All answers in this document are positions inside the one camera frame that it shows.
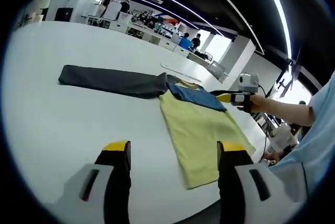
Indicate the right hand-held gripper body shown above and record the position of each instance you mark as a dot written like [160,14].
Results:
[247,82]

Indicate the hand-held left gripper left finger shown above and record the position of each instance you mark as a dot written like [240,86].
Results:
[115,187]

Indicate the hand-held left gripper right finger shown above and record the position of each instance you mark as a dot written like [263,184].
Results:
[230,187]

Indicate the yellow-green garment with dark sleeves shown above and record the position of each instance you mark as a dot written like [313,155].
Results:
[199,129]

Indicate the white template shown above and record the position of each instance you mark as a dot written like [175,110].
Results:
[180,73]

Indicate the person's right hand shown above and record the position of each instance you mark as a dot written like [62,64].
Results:
[257,103]

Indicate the black tripod stand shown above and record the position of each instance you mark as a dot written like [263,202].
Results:
[282,82]

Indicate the mounted flat monitor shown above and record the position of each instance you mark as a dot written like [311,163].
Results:
[297,64]

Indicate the bright ceiling light strip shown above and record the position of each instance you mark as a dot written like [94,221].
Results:
[278,9]

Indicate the operator in light blue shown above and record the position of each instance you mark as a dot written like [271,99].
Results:
[319,143]

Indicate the row of white cabinets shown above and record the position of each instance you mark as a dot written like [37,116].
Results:
[146,35]

